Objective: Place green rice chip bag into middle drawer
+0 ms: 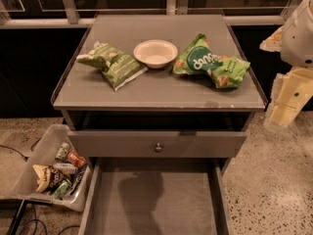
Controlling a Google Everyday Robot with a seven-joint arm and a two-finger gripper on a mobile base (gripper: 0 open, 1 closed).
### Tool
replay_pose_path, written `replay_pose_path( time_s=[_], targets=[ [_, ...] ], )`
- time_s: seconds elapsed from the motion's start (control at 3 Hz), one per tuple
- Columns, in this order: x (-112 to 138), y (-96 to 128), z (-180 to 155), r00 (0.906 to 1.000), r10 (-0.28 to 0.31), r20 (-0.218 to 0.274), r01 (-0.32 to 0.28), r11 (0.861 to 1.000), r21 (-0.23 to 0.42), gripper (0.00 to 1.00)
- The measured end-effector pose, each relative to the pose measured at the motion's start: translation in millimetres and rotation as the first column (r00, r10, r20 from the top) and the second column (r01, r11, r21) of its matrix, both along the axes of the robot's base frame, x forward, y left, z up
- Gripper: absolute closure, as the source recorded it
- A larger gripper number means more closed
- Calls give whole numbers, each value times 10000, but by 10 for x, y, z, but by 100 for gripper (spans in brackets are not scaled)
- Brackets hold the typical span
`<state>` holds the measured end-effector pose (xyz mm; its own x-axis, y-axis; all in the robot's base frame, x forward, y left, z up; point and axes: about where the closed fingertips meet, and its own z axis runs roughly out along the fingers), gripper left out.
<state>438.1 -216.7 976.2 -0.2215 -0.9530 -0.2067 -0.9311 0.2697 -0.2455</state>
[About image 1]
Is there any grey open middle drawer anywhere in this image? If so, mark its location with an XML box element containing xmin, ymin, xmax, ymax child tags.
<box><xmin>78</xmin><ymin>158</ymin><xmax>234</xmax><ymax>235</ymax></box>

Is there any grey drawer cabinet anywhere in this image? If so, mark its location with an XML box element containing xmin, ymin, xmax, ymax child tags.
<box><xmin>50</xmin><ymin>14</ymin><xmax>269</xmax><ymax>235</ymax></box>

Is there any green rice chip bag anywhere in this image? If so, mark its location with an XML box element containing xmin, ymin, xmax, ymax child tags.
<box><xmin>173</xmin><ymin>33</ymin><xmax>250</xmax><ymax>89</ymax></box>

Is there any clear plastic bin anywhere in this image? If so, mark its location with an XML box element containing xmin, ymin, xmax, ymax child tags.
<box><xmin>12</xmin><ymin>124</ymin><xmax>91</xmax><ymax>212</ymax></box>

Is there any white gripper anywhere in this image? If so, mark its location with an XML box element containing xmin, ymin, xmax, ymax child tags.
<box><xmin>259</xmin><ymin>0</ymin><xmax>313</xmax><ymax>128</ymax></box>

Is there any white paper bowl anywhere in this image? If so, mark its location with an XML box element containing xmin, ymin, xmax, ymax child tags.
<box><xmin>133</xmin><ymin>39</ymin><xmax>178</xmax><ymax>69</ymax></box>

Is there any round metal drawer knob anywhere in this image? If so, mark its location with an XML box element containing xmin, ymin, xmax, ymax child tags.
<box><xmin>155</xmin><ymin>143</ymin><xmax>163</xmax><ymax>153</ymax></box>

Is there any brown snack bag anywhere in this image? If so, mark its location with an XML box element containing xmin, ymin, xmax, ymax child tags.
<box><xmin>32</xmin><ymin>164</ymin><xmax>66</xmax><ymax>193</ymax></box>

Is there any red soda can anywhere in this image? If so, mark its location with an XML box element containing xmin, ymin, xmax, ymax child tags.
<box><xmin>67</xmin><ymin>150</ymin><xmax>86</xmax><ymax>168</ymax></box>

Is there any blue floor cable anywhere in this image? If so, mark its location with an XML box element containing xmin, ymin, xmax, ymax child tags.
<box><xmin>19</xmin><ymin>203</ymin><xmax>81</xmax><ymax>235</ymax></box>

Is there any grey top drawer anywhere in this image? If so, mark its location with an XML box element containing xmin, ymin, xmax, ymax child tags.
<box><xmin>67</xmin><ymin>130</ymin><xmax>246</xmax><ymax>158</ymax></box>

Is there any silver can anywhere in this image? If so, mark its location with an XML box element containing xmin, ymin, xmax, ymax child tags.
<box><xmin>55</xmin><ymin>143</ymin><xmax>70</xmax><ymax>161</ymax></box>

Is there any metal window railing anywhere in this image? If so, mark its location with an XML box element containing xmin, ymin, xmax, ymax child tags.
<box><xmin>0</xmin><ymin>0</ymin><xmax>302</xmax><ymax>28</ymax></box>

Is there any green jalapeno chip bag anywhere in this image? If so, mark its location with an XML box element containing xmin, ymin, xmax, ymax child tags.
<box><xmin>76</xmin><ymin>41</ymin><xmax>148</xmax><ymax>91</ymax></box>

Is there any black floor cable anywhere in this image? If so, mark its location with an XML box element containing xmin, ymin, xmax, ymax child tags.
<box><xmin>0</xmin><ymin>137</ymin><xmax>42</xmax><ymax>162</ymax></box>

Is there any green soda can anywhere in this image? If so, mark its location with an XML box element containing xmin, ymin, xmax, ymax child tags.
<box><xmin>53</xmin><ymin>179</ymin><xmax>71</xmax><ymax>200</ymax></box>

